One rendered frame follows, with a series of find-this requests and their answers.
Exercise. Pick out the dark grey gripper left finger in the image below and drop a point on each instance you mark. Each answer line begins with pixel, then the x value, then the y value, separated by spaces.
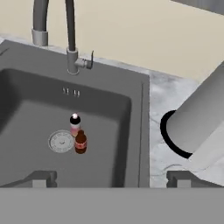
pixel 40 180

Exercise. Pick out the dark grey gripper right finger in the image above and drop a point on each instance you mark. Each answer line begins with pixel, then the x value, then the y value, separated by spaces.
pixel 183 180

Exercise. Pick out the small brown bottle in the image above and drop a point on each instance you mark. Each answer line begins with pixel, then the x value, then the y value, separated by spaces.
pixel 80 143

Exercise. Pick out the small pink bottle black cap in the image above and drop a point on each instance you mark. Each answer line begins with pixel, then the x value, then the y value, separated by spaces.
pixel 75 125

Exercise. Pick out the dark grey kitchen sink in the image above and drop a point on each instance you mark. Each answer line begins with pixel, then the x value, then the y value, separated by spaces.
pixel 87 102

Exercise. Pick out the grey curved sink tap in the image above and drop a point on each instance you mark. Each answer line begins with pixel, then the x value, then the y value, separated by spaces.
pixel 71 43

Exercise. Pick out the black round towel holder base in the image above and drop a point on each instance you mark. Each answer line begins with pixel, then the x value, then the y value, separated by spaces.
pixel 167 137

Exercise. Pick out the grey wall cupboard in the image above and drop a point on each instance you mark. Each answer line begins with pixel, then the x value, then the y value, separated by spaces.
pixel 201 5

